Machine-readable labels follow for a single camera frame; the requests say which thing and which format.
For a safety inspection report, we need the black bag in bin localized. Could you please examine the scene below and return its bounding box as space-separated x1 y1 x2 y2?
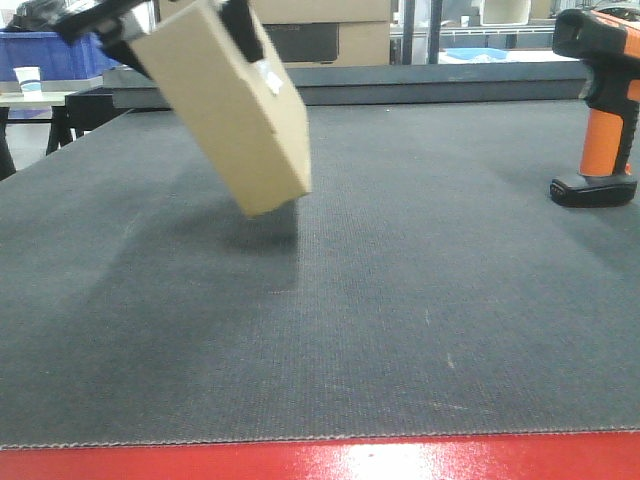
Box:
4 0 67 33

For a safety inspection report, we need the brown cardboard package box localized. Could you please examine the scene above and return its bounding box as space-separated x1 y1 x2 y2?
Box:
130 1 312 217

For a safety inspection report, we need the light blue tray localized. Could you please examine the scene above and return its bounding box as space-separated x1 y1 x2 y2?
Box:
440 47 508 63

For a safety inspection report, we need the white paper cup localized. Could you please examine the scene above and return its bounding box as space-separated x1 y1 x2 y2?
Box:
14 66 42 97

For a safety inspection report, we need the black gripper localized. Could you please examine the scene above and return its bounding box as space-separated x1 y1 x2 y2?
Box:
52 0 264 79

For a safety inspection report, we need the red metal conveyor frame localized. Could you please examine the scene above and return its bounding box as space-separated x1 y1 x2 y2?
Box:
1 432 639 479

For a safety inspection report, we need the dark grey conveyor belt mat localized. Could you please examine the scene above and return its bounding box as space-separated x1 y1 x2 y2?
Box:
1 101 639 448

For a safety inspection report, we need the black side table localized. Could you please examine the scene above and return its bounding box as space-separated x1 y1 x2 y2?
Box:
1 87 128 180

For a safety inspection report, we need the large cardboard box with window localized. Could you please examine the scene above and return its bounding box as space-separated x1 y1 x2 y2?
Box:
140 1 390 71

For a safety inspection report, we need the blue plastic bin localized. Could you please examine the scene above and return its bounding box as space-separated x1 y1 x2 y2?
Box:
1 31 118 82

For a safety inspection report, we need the orange black barcode scanner gun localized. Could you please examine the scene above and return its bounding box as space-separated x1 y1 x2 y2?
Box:
550 9 639 208

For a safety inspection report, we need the dark grey raised conveyor rail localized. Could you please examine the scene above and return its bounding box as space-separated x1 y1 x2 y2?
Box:
103 61 588 109

